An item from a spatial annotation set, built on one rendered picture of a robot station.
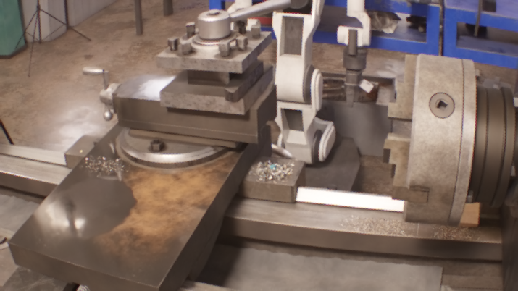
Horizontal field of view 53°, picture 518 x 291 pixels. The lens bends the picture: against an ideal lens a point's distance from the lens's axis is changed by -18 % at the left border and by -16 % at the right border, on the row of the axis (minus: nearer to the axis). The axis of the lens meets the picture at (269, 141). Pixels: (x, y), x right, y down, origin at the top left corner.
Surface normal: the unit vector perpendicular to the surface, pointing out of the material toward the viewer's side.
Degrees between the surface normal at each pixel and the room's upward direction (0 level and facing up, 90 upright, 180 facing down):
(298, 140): 30
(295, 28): 80
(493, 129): 46
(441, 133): 59
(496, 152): 68
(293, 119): 120
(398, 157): 11
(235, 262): 22
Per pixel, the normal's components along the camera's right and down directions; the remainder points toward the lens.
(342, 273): 0.18, -0.71
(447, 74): -0.11, -0.71
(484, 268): -0.27, 0.47
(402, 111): -0.26, 0.15
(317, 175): -0.03, -0.88
